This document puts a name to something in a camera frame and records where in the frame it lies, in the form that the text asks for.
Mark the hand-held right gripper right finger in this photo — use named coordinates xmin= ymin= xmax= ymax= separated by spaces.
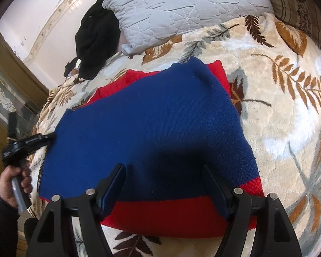
xmin=202 ymin=164 xmax=303 ymax=257

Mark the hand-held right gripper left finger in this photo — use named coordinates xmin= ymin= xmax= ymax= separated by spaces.
xmin=27 ymin=163 xmax=127 ymax=257

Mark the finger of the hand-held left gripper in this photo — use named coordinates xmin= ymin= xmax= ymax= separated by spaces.
xmin=25 ymin=132 xmax=57 ymax=154

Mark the red and blue knit sweater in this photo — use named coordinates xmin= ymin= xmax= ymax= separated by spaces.
xmin=39 ymin=56 xmax=265 ymax=239

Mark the person's left forearm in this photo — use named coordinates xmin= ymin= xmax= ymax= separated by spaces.
xmin=0 ymin=191 xmax=26 ymax=257

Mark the person's left hand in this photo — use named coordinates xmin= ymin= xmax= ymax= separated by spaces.
xmin=0 ymin=161 xmax=34 ymax=209

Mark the wooden stained-glass door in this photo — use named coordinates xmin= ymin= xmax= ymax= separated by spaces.
xmin=0 ymin=29 xmax=49 ymax=188

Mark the small dark cloth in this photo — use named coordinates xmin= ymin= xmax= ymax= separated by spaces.
xmin=64 ymin=57 xmax=82 ymax=79

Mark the leaf-print plush blanket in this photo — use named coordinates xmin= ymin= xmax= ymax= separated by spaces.
xmin=24 ymin=13 xmax=321 ymax=257

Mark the black garment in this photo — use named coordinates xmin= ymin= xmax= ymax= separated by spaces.
xmin=75 ymin=0 xmax=121 ymax=81

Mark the grey quilted pillow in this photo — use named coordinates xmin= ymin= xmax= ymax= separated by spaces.
xmin=102 ymin=0 xmax=275 ymax=56

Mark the striped floral sofa cushion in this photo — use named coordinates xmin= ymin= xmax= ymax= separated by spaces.
xmin=254 ymin=0 xmax=321 ymax=49

